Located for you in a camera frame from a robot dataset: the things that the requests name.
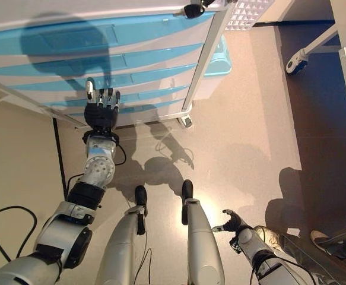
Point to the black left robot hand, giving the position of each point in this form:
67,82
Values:
101,114

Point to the blue fronted white cart drawer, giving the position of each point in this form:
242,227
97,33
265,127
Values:
155,80

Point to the black cart keys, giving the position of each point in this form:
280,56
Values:
194,11

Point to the blue lidded waste bin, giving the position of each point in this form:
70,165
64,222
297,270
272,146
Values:
220,59

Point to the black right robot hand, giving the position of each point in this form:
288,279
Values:
235,224

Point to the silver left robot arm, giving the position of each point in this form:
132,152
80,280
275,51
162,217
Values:
98,169

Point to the silver right robot leg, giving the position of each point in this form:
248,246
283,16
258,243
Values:
202,237

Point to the white perforated side basket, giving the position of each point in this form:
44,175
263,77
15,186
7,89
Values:
244,15

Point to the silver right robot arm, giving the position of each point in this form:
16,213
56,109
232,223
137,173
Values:
267,258

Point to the white blue medical cart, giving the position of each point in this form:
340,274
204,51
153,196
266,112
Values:
161,35

